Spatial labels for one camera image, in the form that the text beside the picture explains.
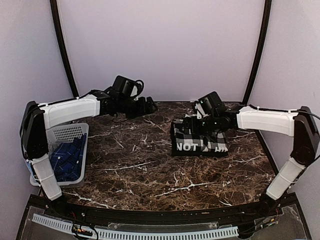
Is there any grey plastic laundry basket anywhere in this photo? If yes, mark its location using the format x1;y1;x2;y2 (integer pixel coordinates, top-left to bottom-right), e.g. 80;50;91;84
30;123;89;188

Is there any grey slotted cable duct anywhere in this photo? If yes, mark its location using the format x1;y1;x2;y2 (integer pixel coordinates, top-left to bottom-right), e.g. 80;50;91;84
31;213;239;240

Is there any blue plaid shirt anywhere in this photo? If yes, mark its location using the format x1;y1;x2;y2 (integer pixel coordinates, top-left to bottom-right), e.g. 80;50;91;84
50;133;87;182

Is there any light blue shirt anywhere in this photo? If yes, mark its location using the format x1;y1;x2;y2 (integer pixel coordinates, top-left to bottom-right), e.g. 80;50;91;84
25;159;33;175

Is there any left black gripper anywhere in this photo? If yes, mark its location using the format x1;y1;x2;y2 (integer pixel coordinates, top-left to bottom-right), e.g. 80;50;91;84
118;96;158;119

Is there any black front rail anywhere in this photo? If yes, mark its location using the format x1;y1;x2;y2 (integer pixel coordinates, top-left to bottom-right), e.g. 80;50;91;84
27;194;282;226

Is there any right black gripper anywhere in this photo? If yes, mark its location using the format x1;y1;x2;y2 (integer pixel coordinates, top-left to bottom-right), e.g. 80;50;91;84
179;113;220;137

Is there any black frame post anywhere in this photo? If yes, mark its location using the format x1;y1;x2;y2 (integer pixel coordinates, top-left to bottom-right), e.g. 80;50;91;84
242;0;272;105
49;0;79;97

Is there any right black frame post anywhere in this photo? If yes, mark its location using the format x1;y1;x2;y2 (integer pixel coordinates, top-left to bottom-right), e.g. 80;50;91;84
242;0;272;105

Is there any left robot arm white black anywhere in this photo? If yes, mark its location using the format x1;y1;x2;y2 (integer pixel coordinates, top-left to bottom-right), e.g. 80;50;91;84
19;75;158;218

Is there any left black frame post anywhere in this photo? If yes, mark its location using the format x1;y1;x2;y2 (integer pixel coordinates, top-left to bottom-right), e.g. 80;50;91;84
49;0;79;97

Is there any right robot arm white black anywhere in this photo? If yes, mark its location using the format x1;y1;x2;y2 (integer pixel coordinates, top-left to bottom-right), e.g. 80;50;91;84
183;91;320;217

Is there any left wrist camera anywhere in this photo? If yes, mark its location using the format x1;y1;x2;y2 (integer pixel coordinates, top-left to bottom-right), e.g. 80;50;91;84
130;79;145;100

